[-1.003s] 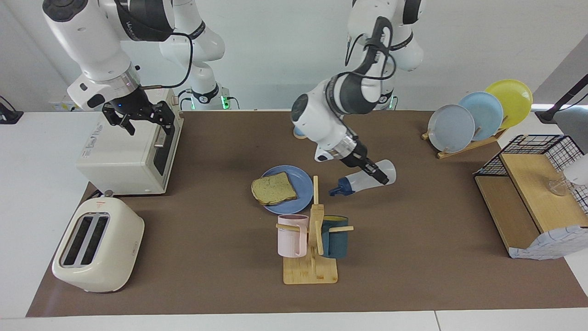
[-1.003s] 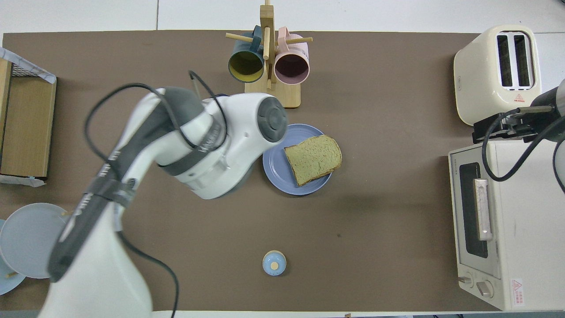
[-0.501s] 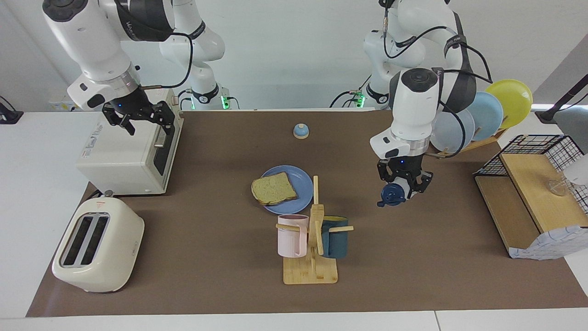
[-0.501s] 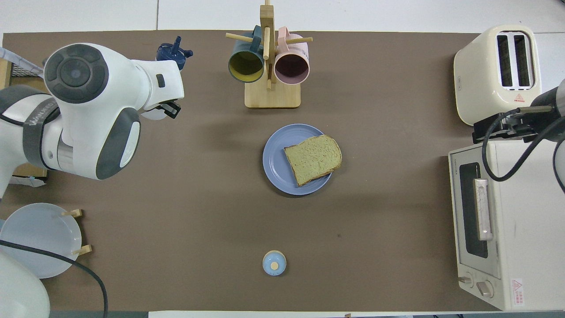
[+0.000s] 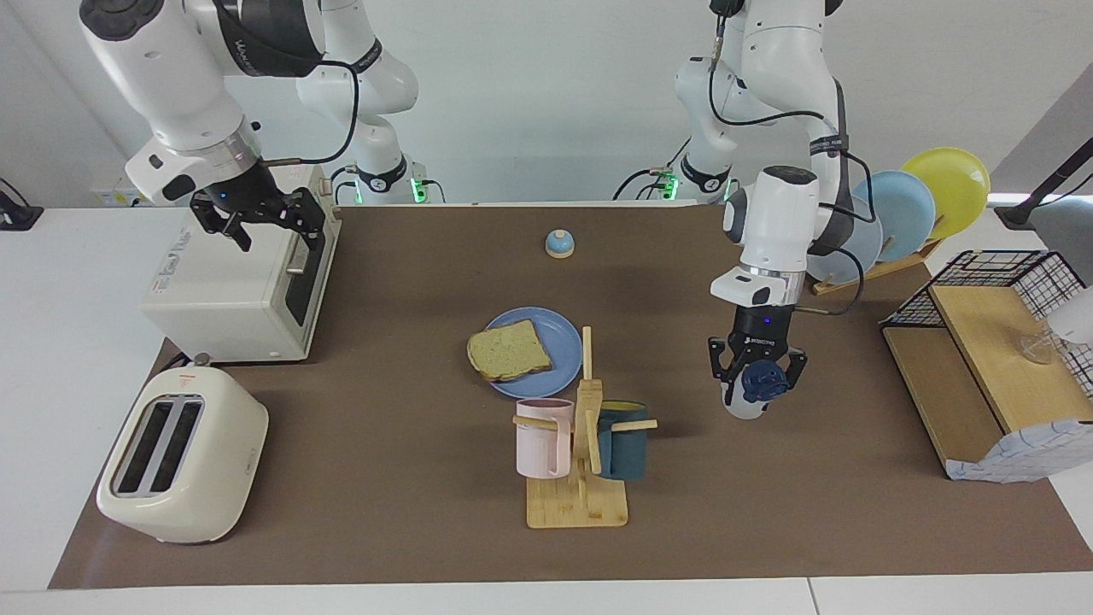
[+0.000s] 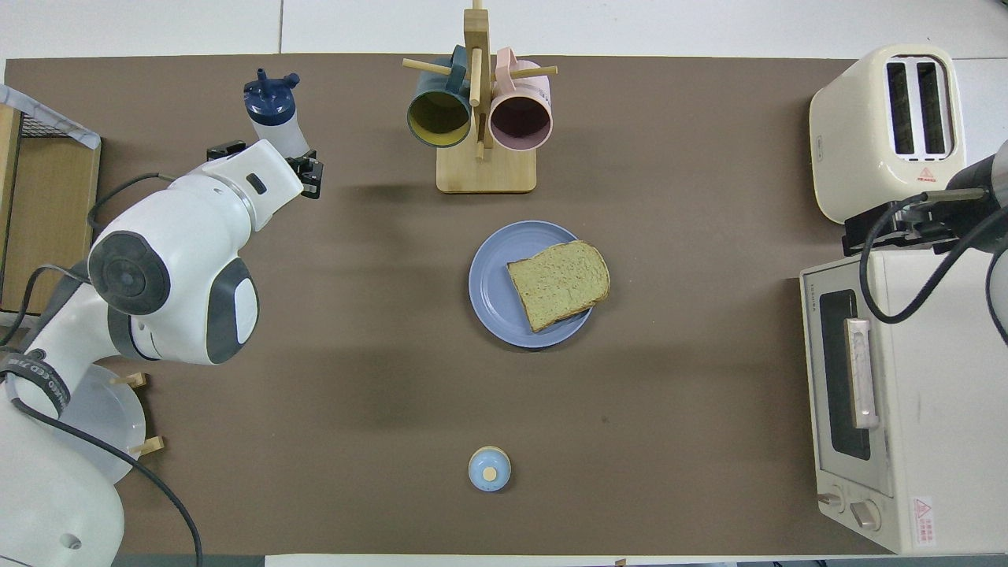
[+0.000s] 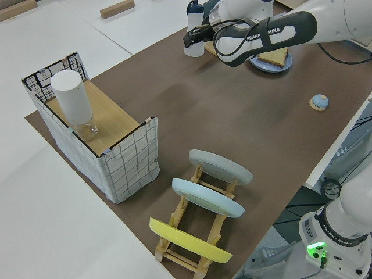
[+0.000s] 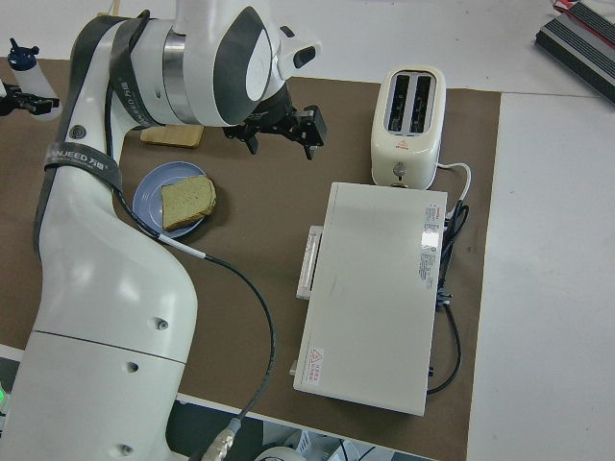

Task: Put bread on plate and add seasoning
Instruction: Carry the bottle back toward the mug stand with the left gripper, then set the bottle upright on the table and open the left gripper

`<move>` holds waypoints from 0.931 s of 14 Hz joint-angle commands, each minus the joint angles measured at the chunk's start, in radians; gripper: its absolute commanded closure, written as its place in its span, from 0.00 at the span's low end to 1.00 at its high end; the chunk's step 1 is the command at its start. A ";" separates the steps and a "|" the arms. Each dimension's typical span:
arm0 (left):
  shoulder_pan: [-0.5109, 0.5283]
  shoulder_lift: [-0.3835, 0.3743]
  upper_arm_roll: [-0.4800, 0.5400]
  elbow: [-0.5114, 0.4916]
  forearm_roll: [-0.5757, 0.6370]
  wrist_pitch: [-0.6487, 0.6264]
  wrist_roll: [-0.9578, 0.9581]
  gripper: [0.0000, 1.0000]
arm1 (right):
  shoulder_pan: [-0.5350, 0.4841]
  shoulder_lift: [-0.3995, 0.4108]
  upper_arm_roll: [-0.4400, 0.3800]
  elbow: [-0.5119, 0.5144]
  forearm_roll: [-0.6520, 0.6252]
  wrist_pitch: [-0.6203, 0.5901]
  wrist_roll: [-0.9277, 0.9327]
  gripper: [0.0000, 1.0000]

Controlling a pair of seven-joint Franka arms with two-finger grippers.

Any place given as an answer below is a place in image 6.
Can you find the pink mug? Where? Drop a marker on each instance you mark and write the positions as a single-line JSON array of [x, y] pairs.
[[520, 118]]

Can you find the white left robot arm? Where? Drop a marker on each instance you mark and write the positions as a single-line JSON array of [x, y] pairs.
[[173, 268]]

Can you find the blue round plate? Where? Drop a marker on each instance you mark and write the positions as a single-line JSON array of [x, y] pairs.
[[492, 291]]

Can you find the slice of toast bread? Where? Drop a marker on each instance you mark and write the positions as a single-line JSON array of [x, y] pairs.
[[559, 283]]

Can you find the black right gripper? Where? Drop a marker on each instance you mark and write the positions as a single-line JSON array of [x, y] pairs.
[[972, 177]]

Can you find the white toaster oven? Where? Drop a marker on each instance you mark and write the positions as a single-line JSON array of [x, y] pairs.
[[945, 394]]

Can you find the squeeze bottle with navy cap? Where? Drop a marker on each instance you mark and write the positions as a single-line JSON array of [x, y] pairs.
[[276, 118]]

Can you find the brown table mat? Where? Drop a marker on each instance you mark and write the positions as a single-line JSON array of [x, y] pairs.
[[394, 394]]

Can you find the dark teal mug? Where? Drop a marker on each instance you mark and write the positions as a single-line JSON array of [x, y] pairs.
[[439, 118]]

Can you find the wooden plate rack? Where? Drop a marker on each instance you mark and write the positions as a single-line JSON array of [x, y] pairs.
[[138, 380]]

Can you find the grey plate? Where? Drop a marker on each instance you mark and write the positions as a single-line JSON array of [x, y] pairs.
[[110, 417]]

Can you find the cream two-slot toaster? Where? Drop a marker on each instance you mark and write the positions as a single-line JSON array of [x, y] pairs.
[[850, 157]]

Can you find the wooden mug tree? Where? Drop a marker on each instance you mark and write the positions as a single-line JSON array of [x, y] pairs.
[[486, 173]]

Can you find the checked white cloth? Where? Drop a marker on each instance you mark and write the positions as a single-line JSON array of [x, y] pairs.
[[47, 118]]

